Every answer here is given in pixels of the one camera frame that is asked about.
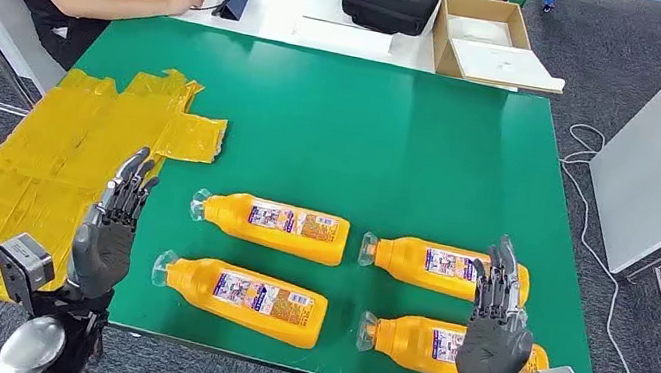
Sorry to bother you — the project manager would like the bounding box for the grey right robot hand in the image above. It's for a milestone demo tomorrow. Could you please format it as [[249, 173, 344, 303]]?
[[450, 230, 552, 373]]

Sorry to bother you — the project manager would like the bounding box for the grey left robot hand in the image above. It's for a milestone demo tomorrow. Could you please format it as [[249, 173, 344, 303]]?
[[60, 137, 166, 310]]

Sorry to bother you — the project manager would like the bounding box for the orange detergent bottle clear cap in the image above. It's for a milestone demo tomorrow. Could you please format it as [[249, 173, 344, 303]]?
[[353, 228, 536, 313], [350, 305, 555, 373], [142, 247, 334, 353], [183, 184, 355, 271]]

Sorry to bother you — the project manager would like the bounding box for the yellow plastic sheet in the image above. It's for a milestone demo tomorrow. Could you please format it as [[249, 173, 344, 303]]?
[[0, 39, 237, 333]]

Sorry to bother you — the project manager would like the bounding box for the white paper sheet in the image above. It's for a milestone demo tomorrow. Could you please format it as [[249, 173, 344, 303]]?
[[290, 14, 396, 61]]

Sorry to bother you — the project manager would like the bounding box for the green table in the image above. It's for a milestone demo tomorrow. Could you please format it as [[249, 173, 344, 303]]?
[[25, 2, 660, 373]]

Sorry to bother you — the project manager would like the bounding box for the open cardboard box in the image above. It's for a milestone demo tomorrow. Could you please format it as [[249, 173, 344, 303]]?
[[425, 0, 540, 90]]

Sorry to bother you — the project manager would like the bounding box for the white flat board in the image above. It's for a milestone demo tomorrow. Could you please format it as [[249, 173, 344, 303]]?
[[442, 35, 570, 97]]

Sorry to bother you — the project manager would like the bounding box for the white foam pad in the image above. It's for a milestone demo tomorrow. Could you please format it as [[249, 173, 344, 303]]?
[[444, 13, 519, 49]]

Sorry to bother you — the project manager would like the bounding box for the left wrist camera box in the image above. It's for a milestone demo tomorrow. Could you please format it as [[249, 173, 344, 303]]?
[[0, 229, 62, 317]]

